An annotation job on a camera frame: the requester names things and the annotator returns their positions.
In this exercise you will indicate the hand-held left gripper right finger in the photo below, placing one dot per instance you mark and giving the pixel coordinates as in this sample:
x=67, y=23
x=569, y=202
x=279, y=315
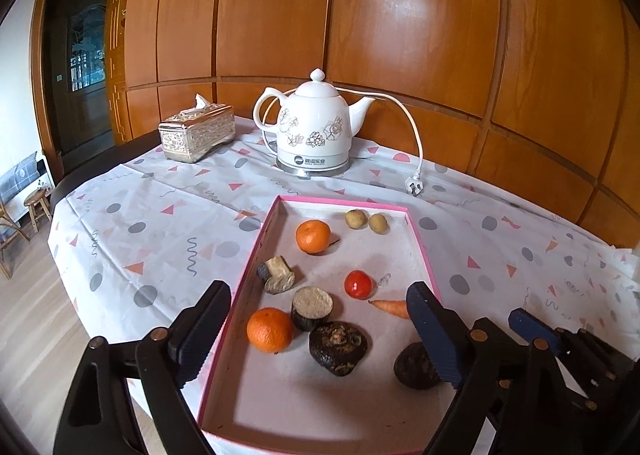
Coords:
x=435, y=335

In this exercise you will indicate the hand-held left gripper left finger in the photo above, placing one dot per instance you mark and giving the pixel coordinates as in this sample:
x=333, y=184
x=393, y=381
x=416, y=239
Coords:
x=200, y=340

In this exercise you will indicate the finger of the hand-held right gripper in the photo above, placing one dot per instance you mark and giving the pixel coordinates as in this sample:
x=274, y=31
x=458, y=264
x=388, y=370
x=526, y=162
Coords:
x=595, y=395
x=530, y=325

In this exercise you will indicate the red tomato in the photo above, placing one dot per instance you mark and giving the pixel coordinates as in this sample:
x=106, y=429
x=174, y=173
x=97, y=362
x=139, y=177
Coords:
x=359, y=284

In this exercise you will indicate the pink cardboard box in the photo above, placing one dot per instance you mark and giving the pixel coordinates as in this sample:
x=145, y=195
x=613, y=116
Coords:
x=300, y=400

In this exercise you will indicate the small potato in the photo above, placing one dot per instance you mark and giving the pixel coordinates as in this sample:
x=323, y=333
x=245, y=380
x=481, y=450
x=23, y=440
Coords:
x=378, y=223
x=356, y=219

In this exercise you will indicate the orange with stem twig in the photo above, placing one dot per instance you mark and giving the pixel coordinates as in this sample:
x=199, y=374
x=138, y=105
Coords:
x=313, y=236

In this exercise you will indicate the small carrot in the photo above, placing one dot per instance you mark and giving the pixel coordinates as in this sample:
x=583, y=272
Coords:
x=392, y=307

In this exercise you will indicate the silver kettle base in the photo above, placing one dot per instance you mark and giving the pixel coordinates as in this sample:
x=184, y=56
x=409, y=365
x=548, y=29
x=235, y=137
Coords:
x=312, y=171

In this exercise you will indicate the silver embossed tissue box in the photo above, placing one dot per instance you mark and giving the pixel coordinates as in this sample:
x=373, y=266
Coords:
x=197, y=132

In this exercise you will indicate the small wooden stool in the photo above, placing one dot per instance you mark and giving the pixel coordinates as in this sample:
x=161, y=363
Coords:
x=37, y=202

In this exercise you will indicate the wooden chair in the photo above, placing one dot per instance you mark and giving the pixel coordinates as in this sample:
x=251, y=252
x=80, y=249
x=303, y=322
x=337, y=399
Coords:
x=10, y=240

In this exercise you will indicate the white floral ceramic kettle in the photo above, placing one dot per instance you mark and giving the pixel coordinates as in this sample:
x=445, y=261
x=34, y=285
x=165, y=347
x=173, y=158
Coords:
x=315, y=120

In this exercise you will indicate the dark wooden door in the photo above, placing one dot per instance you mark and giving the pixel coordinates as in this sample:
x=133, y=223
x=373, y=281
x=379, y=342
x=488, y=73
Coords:
x=85, y=65

